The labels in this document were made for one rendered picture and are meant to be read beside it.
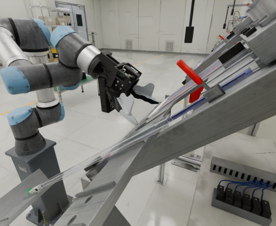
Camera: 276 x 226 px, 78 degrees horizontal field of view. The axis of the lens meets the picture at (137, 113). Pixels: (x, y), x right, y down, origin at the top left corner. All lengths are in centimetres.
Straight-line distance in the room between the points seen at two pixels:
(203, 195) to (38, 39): 92
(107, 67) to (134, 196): 114
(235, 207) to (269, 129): 140
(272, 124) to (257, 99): 167
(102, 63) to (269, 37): 35
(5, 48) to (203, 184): 83
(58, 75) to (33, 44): 37
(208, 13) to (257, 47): 887
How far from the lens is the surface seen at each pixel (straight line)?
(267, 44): 33
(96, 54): 49
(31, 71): 56
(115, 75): 44
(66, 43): 53
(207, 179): 77
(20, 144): 108
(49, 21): 701
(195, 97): 138
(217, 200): 67
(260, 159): 97
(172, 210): 140
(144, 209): 139
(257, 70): 39
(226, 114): 32
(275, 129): 200
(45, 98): 101
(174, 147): 37
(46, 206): 131
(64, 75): 58
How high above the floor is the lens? 115
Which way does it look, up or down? 26 degrees down
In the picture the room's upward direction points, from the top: straight up
